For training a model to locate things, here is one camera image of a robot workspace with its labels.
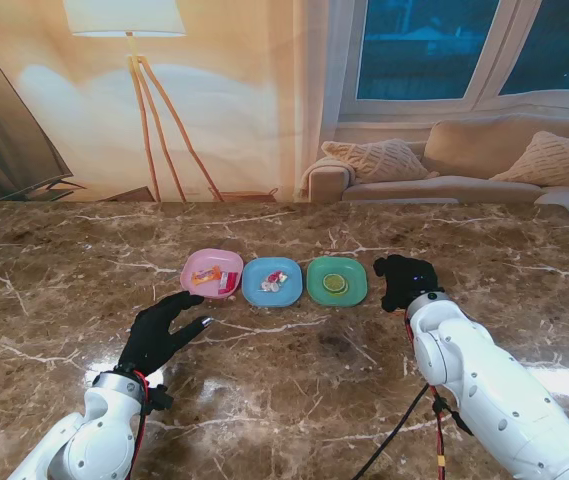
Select green square plastic dish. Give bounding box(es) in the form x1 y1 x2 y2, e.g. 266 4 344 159
305 256 369 307

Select orange candy packet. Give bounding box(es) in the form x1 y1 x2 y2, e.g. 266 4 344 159
191 268 222 286

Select white framed window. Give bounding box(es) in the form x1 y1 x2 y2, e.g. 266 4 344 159
338 0 569 121

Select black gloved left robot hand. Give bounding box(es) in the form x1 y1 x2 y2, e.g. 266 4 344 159
117 291 214 377

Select clear small candy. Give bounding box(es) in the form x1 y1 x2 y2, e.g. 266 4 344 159
259 269 289 294

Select pink square plastic dish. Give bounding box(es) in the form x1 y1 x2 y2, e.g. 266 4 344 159
180 248 244 301

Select red black right arm cables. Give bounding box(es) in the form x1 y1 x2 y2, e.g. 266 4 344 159
351 382 474 480

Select blue square plastic dish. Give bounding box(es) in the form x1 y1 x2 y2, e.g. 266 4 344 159
241 256 305 308

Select cream knitted cushion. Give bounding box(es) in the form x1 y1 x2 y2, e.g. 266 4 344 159
491 130 569 187
321 138 438 184

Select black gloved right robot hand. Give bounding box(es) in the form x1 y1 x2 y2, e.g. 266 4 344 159
373 254 446 314

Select red black arm cables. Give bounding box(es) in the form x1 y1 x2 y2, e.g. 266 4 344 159
128 369 175 480
351 382 474 480

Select cream throw blanket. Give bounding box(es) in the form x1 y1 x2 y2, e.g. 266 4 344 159
299 155 358 197

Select beige sofa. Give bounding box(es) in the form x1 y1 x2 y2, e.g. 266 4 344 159
301 115 569 231

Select wooden tripod floor lamp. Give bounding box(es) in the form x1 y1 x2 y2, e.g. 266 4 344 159
63 0 225 204

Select red black left arm cables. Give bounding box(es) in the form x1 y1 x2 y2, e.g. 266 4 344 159
128 369 175 480

